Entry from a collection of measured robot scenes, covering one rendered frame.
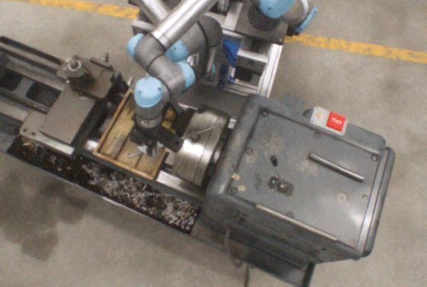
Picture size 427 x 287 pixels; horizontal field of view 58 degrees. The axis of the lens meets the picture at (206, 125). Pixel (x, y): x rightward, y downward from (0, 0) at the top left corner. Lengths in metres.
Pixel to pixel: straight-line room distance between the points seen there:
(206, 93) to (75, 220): 1.19
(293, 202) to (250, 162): 0.20
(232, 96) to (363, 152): 1.33
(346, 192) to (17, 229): 2.06
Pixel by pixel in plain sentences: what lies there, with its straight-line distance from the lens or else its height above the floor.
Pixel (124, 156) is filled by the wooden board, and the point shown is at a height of 0.88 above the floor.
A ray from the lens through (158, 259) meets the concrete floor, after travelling 2.57.
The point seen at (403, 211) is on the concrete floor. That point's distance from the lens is 2.97.
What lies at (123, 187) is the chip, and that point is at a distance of 2.04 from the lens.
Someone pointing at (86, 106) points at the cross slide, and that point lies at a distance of 1.81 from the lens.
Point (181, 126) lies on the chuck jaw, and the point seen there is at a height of 1.14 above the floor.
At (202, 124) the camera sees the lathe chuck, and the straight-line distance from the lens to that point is 1.43.
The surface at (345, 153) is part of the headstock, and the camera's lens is 1.48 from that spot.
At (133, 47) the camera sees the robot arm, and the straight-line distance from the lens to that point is 1.17.
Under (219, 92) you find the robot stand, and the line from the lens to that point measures 2.65.
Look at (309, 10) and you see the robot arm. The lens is 1.58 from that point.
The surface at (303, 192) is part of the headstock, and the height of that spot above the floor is 1.25.
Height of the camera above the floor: 2.56
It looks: 68 degrees down
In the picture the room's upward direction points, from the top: 6 degrees clockwise
